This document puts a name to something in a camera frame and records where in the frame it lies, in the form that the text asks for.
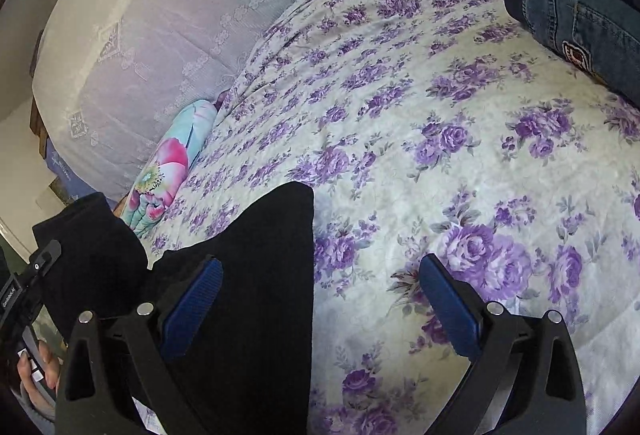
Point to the white lace cover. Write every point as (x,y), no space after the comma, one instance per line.
(150,40)

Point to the blue denim jeans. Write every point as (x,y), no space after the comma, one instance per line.
(590,25)

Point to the person's left hand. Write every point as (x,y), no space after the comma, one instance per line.
(47,370)

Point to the blue patterned cloth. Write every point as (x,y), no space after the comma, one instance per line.
(70,170)

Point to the purple floral blanket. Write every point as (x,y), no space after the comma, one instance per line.
(400,115)

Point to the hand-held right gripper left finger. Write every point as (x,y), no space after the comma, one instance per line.
(192,310)

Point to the black pants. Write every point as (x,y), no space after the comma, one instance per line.
(260,290)

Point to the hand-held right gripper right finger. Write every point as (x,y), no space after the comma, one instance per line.
(450,305)

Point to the colourful flower print pillow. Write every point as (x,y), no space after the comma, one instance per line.
(170,165)

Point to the wooden bed frame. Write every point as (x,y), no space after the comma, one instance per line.
(36,125)

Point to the person's left forearm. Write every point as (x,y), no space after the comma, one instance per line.
(35,420)

